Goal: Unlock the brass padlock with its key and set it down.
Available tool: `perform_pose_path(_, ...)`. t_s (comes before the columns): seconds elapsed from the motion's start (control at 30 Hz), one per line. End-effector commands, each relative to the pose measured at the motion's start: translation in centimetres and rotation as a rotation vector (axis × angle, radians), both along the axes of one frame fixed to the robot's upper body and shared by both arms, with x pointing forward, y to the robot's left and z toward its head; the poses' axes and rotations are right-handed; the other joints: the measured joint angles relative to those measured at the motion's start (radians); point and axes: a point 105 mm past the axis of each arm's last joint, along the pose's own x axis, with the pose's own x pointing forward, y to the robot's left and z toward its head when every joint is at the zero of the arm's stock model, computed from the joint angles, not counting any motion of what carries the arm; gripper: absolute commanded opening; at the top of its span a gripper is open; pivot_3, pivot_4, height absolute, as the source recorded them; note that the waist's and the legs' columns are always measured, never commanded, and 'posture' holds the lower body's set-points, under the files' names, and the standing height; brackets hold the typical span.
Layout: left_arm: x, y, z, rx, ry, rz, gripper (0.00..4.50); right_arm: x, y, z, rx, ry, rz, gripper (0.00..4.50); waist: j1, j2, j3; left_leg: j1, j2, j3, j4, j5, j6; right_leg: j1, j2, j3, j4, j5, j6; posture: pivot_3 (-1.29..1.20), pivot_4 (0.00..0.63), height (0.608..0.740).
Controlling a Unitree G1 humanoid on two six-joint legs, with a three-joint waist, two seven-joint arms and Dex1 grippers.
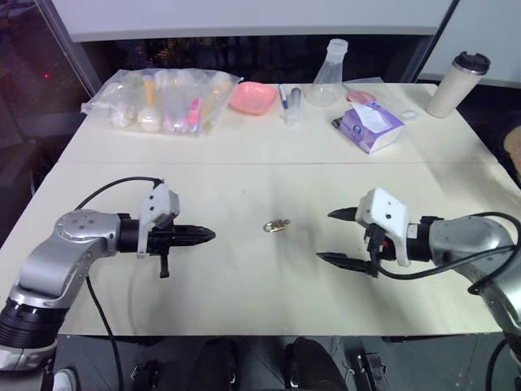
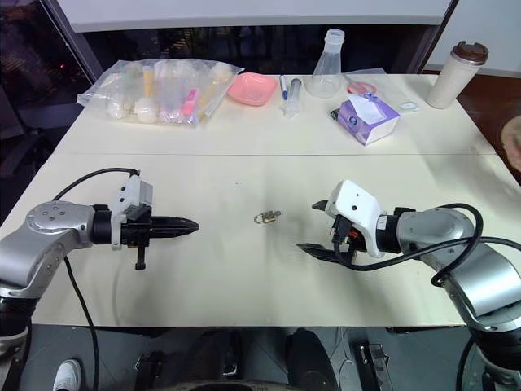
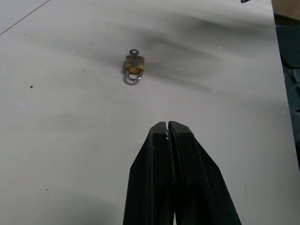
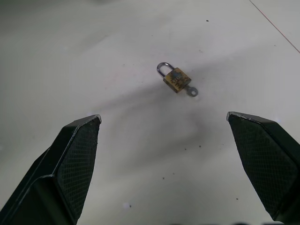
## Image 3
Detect brown cardboard box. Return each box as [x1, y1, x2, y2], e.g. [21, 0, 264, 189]
[272, 0, 300, 19]

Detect dark green plastic crate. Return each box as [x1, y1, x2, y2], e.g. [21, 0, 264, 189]
[274, 13, 300, 173]

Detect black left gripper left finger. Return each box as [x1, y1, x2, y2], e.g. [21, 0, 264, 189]
[122, 121, 177, 225]

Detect thin red string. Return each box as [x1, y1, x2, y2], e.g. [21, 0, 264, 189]
[0, 0, 51, 36]

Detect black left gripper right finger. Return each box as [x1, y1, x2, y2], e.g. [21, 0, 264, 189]
[168, 120, 242, 225]

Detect small brass padlock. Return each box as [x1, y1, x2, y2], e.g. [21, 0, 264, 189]
[123, 55, 145, 86]

